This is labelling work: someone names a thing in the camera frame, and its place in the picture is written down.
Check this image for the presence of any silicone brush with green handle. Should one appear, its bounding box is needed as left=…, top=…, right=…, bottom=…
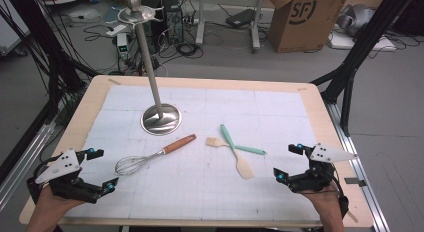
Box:
left=205, top=136, right=268, bottom=156

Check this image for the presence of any black cable coil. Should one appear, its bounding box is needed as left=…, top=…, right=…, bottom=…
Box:
left=174, top=41, right=204, bottom=60

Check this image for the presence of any large cardboard box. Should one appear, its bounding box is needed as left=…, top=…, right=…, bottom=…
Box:
left=267, top=0, right=348, bottom=54

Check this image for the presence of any aluminium rail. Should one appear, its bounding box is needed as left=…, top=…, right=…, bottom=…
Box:
left=324, top=101, right=391, bottom=232
left=0, top=121, right=56, bottom=210

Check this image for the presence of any beige spatula with green handle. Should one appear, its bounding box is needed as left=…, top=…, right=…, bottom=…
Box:
left=219, top=123, right=255, bottom=180

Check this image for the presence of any grey machine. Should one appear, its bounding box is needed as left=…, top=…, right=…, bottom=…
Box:
left=336, top=4, right=376, bottom=38

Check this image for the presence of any whisk with wooden handle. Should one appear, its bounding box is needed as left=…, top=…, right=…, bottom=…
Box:
left=114, top=133, right=198, bottom=176

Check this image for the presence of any white power strip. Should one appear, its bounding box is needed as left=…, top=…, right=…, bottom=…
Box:
left=105, top=24, right=128, bottom=38

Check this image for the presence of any black frame post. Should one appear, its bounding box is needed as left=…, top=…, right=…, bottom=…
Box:
left=3, top=0, right=99, bottom=126
left=311, top=0, right=419, bottom=138

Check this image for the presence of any person's left hand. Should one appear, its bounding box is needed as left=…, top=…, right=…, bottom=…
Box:
left=34, top=186, right=86, bottom=220

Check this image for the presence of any black computer tower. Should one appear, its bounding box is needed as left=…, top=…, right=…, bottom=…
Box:
left=163, top=0, right=184, bottom=45

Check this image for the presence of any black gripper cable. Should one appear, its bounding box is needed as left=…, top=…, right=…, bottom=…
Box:
left=328, top=173, right=350, bottom=220
left=32, top=157, right=56, bottom=180

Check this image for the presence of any metal utensil stand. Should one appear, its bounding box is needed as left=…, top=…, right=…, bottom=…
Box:
left=117, top=0, right=183, bottom=136

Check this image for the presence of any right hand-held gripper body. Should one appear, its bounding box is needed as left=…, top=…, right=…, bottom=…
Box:
left=287, top=142, right=358, bottom=194

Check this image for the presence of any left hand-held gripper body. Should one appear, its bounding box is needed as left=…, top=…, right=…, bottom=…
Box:
left=26, top=148, right=108, bottom=205

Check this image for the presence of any person's right hand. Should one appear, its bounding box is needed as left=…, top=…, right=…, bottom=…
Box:
left=301, top=187, right=344, bottom=223

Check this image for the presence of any white grid mat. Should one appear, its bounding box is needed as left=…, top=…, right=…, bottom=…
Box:
left=64, top=84, right=331, bottom=221

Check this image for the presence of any white power supply unit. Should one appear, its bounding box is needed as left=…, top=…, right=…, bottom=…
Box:
left=116, top=32, right=130, bottom=60

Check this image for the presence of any white metal stand leg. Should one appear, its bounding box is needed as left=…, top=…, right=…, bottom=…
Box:
left=195, top=0, right=206, bottom=46
left=250, top=0, right=268, bottom=53

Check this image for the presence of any black tape piece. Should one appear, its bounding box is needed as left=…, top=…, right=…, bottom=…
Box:
left=344, top=177, right=367, bottom=187

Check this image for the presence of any white flat board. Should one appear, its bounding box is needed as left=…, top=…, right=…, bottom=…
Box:
left=328, top=31, right=398, bottom=52

